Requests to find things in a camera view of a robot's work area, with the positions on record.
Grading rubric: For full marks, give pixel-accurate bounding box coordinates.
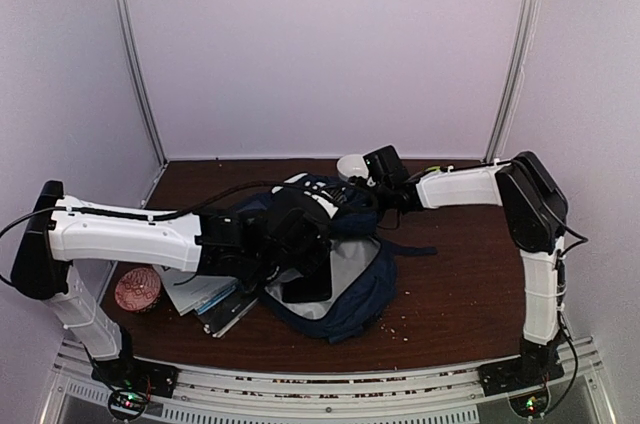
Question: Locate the navy blue student backpack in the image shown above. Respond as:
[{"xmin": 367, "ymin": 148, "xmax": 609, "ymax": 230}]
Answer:
[{"xmin": 232, "ymin": 171, "xmax": 439, "ymax": 344}]

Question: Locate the black leather case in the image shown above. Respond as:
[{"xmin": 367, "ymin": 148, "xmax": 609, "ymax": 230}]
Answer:
[{"xmin": 282, "ymin": 275, "xmax": 332, "ymax": 304}]

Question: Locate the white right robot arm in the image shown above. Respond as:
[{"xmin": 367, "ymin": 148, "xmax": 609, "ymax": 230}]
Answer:
[{"xmin": 364, "ymin": 145, "xmax": 587, "ymax": 395}]

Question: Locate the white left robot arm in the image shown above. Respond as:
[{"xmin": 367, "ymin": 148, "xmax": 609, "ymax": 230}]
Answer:
[{"xmin": 4, "ymin": 181, "xmax": 339, "ymax": 388}]

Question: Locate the white ceramic bowl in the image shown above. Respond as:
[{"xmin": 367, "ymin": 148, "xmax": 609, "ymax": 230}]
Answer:
[{"xmin": 336, "ymin": 154, "xmax": 369, "ymax": 181}]

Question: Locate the black notebook under books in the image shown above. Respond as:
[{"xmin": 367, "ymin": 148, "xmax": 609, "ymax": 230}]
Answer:
[{"xmin": 198, "ymin": 294, "xmax": 258, "ymax": 339}]

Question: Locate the blue illustrated book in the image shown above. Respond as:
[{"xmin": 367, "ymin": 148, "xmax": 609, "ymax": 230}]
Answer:
[{"xmin": 195, "ymin": 289, "xmax": 254, "ymax": 316}]

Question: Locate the red patterned bowl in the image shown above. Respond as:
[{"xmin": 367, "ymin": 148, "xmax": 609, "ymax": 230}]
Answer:
[{"xmin": 114, "ymin": 267, "xmax": 162, "ymax": 313}]

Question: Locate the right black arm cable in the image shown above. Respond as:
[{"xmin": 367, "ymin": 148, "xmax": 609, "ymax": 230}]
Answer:
[{"xmin": 549, "ymin": 223, "xmax": 590, "ymax": 385}]

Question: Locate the right aluminium frame post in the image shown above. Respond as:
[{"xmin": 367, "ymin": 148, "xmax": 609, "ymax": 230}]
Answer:
[{"xmin": 483, "ymin": 0, "xmax": 540, "ymax": 163}]

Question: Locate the aluminium frame post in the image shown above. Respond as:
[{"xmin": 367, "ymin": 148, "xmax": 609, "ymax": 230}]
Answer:
[
  {"xmin": 114, "ymin": 0, "xmax": 168, "ymax": 166},
  {"xmin": 483, "ymin": 0, "xmax": 540, "ymax": 163}
]

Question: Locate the front metal rail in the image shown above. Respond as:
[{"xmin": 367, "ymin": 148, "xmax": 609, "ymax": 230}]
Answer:
[{"xmin": 42, "ymin": 338, "xmax": 609, "ymax": 424}]

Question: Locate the left aluminium frame post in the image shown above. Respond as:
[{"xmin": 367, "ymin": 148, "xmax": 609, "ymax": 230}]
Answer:
[{"xmin": 114, "ymin": 0, "xmax": 168, "ymax": 166}]

